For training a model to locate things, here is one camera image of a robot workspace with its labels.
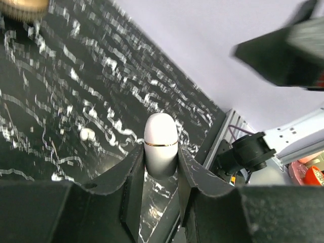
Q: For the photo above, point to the gold patterned bowl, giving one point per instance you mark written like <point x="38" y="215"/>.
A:
<point x="25" y="10"/>

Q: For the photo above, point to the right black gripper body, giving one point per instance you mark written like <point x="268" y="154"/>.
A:
<point x="272" y="58"/>

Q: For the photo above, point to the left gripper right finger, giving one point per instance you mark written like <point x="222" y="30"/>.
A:
<point x="211" y="210"/>

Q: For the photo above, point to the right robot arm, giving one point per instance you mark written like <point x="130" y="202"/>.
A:
<point x="252" y="151"/>

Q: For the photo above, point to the white earbud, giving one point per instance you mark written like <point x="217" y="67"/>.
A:
<point x="87" y="134"/>

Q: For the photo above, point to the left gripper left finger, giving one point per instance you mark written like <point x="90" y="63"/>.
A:
<point x="106" y="209"/>

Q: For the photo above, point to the white earbud charging case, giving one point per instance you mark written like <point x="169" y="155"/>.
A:
<point x="160" y="146"/>

